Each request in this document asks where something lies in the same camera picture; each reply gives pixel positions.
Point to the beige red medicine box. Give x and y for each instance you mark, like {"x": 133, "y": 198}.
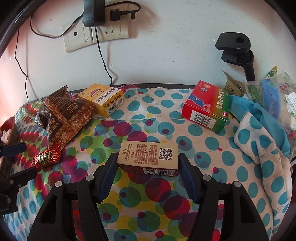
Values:
{"x": 148, "y": 158}

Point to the blue cloth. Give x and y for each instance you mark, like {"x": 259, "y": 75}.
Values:
{"x": 239, "y": 106}

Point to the small red candy packet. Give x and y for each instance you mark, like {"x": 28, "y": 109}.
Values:
{"x": 47, "y": 158}

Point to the polka dot bed sheet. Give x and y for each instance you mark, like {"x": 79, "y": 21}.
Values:
{"x": 145, "y": 207}

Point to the black power adapter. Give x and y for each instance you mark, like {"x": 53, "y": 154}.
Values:
{"x": 93, "y": 13}

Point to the yellow medicine box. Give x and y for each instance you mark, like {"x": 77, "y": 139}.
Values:
{"x": 106, "y": 99}

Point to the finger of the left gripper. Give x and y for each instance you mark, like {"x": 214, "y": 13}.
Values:
{"x": 10, "y": 151}
{"x": 10, "y": 188}

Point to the clear bag with blue item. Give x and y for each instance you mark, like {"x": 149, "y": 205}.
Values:
{"x": 276, "y": 95}

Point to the brown coffee snack bag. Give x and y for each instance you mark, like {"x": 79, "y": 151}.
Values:
{"x": 63, "y": 117}

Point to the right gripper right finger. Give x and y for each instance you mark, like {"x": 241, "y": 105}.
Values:
{"x": 240, "y": 220}

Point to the clear plastic packet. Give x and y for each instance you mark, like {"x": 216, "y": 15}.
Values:
{"x": 5, "y": 138}

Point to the small cardboard box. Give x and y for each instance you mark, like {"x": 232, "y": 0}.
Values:
{"x": 234, "y": 87}

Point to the red round metal tray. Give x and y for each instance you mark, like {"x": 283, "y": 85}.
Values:
{"x": 10, "y": 124}

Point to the red green medicine box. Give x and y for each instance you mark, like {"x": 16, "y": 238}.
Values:
{"x": 207, "y": 105}

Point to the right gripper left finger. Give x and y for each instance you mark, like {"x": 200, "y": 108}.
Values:
{"x": 55, "y": 218}

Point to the black plug with cable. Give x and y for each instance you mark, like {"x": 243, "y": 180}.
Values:
{"x": 115, "y": 14}

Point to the black clamp mount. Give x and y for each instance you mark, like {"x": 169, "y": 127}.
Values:
{"x": 236, "y": 51}

